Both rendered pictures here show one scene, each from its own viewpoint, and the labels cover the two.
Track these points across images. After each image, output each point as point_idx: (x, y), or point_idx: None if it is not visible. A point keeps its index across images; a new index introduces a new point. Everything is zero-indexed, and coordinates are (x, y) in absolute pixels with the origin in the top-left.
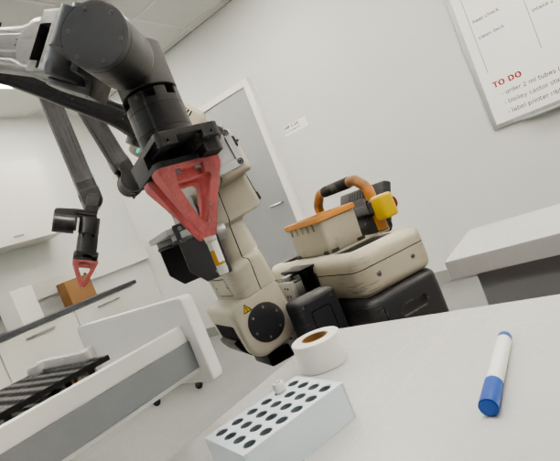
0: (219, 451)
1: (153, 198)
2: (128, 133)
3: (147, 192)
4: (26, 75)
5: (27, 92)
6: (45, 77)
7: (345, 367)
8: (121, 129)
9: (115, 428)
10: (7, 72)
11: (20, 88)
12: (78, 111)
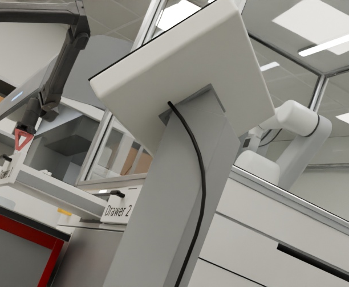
0: (13, 204)
1: (29, 138)
2: None
3: (31, 136)
4: (59, 75)
5: (52, 20)
6: (56, 101)
7: None
8: None
9: (32, 196)
10: (64, 64)
11: (56, 23)
12: (24, 22)
